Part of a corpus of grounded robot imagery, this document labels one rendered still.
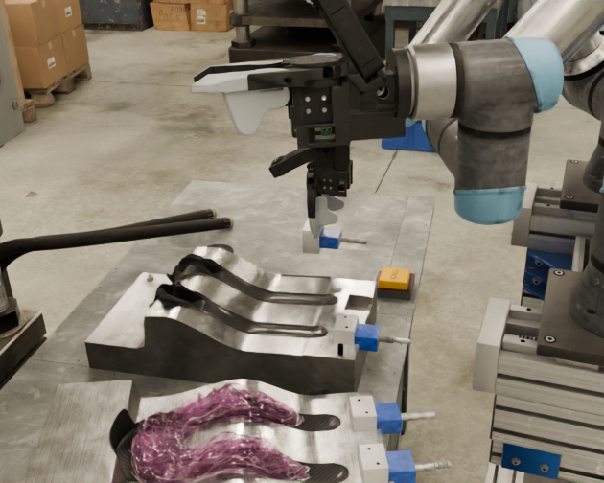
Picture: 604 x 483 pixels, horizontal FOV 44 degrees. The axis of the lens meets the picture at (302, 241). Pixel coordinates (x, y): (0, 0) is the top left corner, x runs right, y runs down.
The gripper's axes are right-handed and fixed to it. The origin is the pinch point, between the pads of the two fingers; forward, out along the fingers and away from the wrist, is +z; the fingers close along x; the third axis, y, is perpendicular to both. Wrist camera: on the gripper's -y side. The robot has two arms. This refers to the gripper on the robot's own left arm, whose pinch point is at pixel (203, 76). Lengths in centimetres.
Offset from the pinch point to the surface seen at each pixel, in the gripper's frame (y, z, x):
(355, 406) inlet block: 55, -17, 24
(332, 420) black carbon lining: 58, -13, 25
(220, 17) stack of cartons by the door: 36, 13, 723
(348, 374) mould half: 56, -18, 35
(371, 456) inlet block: 56, -18, 13
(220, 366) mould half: 56, 4, 43
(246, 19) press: 24, -10, 471
